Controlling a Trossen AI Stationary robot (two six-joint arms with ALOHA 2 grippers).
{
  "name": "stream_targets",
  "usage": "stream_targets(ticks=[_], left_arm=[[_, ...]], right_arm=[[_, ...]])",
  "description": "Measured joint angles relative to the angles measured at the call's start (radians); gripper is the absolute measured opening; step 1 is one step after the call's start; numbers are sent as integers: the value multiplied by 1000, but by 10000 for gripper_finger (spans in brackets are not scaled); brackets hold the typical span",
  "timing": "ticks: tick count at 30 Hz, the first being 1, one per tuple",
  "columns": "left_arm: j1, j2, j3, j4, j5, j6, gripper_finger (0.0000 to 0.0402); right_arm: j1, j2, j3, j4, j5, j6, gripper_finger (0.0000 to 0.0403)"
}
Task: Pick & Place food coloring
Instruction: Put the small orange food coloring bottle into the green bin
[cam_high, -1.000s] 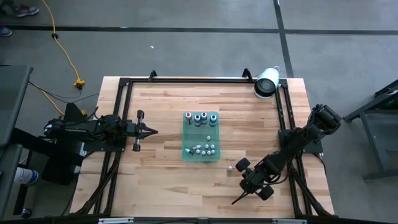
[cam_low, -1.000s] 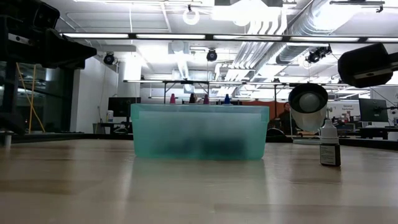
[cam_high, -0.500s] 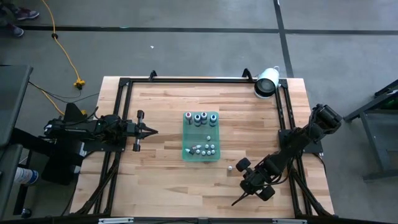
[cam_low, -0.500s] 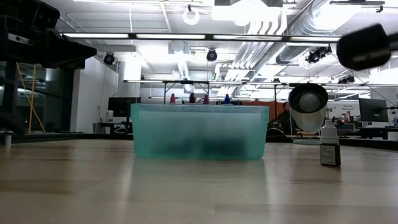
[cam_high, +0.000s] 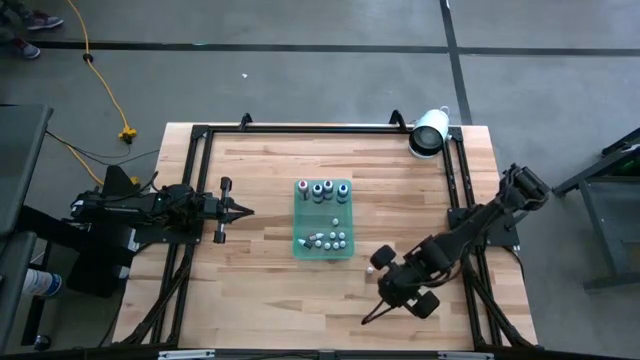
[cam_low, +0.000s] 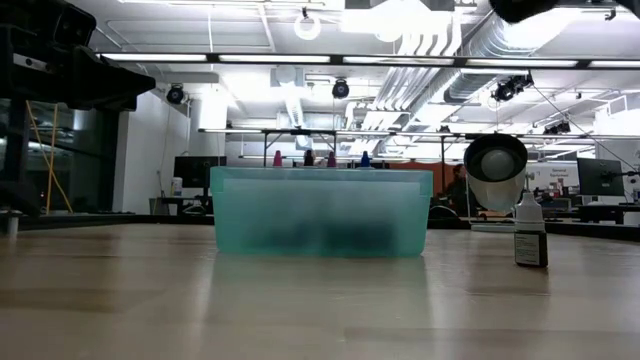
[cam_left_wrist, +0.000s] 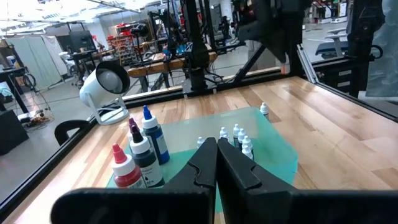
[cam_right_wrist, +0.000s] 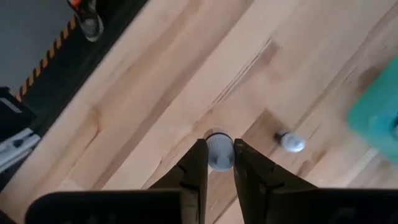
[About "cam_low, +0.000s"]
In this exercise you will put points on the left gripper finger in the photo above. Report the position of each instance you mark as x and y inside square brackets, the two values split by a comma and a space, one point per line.
[110, 87]

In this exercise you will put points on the large blue food coloring bottle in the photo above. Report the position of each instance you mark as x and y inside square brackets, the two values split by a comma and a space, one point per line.
[365, 160]

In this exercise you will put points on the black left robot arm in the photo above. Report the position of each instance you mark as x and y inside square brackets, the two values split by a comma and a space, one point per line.
[15, 150]

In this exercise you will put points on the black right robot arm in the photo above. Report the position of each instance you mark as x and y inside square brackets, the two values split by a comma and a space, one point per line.
[522, 10]

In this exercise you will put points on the small dark food coloring bottle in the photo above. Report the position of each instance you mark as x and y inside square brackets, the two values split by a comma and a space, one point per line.
[530, 245]

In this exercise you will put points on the white container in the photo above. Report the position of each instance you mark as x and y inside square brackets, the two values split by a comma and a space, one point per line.
[176, 187]

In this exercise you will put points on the black computer monitor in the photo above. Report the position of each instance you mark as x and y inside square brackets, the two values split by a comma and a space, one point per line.
[200, 172]
[600, 177]

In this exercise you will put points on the teal translucent plastic bin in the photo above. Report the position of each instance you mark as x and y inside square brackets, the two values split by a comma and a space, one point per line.
[320, 210]

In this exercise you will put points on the person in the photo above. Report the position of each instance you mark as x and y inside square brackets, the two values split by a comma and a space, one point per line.
[457, 190]

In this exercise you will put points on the round black white lamp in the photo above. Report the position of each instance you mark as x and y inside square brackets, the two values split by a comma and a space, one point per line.
[495, 165]

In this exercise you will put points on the black ceiling spotlight cluster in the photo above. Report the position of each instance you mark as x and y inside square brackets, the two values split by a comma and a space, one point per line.
[510, 89]

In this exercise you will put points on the black desk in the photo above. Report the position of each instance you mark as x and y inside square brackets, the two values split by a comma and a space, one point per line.
[600, 212]

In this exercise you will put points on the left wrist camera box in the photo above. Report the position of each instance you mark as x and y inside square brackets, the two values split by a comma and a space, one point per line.
[75, 25]

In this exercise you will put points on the black ceiling camera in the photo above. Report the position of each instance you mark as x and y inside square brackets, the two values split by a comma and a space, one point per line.
[175, 95]
[340, 90]

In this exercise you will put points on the black background frame stand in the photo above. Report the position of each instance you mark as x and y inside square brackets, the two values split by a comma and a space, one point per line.
[300, 132]

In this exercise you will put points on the silver ventilation duct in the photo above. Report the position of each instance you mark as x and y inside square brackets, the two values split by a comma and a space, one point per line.
[480, 45]

